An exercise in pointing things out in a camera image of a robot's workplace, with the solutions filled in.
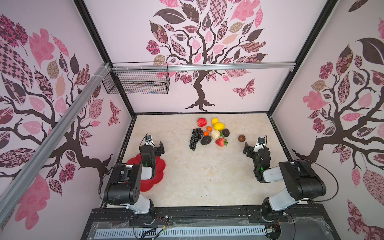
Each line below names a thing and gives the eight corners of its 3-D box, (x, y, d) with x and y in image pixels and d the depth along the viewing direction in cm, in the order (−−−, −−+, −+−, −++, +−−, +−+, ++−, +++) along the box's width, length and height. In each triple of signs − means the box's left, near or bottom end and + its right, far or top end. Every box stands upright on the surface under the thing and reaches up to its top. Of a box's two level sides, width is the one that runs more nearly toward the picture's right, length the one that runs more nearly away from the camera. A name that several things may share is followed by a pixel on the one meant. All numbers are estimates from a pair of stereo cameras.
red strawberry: (215, 142, 102) (215, 141, 101) (220, 137, 105) (220, 136, 103) (223, 148, 99) (224, 147, 98) (228, 143, 102) (228, 141, 100)
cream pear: (211, 139, 104) (211, 137, 102) (210, 131, 108) (211, 129, 106) (220, 139, 104) (220, 137, 102) (219, 131, 108) (219, 129, 106)
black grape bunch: (185, 147, 101) (184, 144, 98) (194, 129, 111) (194, 126, 109) (194, 151, 99) (194, 148, 97) (203, 132, 110) (203, 129, 107)
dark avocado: (203, 146, 101) (203, 143, 99) (199, 141, 104) (199, 138, 101) (212, 142, 104) (212, 139, 101) (208, 137, 107) (208, 134, 104)
